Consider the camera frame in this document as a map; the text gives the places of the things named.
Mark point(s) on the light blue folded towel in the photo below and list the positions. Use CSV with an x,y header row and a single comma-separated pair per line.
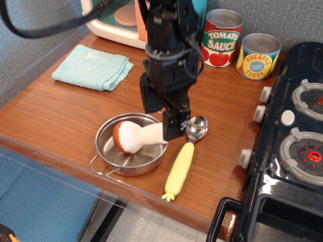
x,y
93,69

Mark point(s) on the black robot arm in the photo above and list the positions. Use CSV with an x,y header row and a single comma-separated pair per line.
x,y
172,66

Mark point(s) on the red and white plush mushroom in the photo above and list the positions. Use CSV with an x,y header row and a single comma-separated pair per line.
x,y
129,137

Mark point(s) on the orange object at corner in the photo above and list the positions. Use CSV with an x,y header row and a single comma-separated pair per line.
x,y
7,235

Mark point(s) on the black toy stove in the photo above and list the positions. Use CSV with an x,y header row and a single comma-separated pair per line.
x,y
283,186

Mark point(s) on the small steel pan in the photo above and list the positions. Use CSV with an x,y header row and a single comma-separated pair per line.
x,y
142,162

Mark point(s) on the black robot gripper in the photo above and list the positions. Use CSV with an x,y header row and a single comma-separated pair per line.
x,y
165,84

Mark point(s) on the tomato sauce can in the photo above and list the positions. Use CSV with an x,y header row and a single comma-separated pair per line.
x,y
222,31

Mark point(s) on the pineapple slices can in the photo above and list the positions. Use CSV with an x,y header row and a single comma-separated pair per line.
x,y
258,55

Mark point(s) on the spoon with green handle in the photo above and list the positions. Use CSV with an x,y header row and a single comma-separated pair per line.
x,y
196,130

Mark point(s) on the teal toy microwave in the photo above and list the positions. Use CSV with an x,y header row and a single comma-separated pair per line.
x,y
118,22

